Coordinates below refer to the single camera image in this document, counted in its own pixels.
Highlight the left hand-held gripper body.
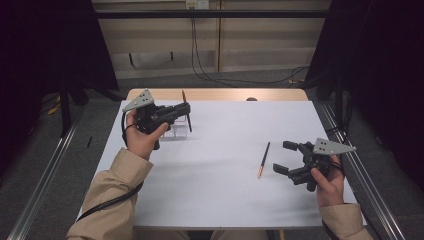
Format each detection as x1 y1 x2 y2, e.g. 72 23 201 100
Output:
121 88 174 151

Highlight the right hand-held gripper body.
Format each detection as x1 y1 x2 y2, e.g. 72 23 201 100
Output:
288 137 357 193

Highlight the clear plastic pen holder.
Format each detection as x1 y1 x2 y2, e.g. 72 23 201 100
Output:
163 113 190 140

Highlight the black pencil with orange tip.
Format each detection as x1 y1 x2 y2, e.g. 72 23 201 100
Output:
181 89 193 133
256 141 271 179

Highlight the person's left hand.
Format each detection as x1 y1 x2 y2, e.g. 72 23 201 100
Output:
124 109 170 161

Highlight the person's right hand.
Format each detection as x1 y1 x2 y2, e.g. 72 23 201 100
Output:
309 154 346 208

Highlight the wooden table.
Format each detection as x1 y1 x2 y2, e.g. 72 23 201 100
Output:
125 88 309 102

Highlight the black metal stand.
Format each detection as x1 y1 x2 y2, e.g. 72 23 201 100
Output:
334 71 345 129
59 75 73 138

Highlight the white table mat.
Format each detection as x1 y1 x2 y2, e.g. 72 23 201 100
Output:
76 99 368 229

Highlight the dark curtain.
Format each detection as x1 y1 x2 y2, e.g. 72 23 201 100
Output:
304 0 424 191
0 0 120 171

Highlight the black horizontal metal bar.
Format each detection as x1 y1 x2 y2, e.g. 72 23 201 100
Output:
93 9 331 20

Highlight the black wall cable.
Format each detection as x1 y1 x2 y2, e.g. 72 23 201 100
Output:
192 18 310 85
190 18 236 89

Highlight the aluminium floor rail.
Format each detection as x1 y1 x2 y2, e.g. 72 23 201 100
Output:
6 103 88 240
319 100 407 240

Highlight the right hand-held gripper black cable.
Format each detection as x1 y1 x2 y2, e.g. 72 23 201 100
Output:
321 161 347 240

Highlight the hand-held gripper black cable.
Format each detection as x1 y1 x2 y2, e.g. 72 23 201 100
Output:
75 111 145 223
321 161 347 240

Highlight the left hand-held gripper black cable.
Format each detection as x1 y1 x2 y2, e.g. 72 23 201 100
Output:
75 111 145 223

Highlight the white wall socket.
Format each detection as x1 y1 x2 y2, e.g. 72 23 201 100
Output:
185 0 210 10

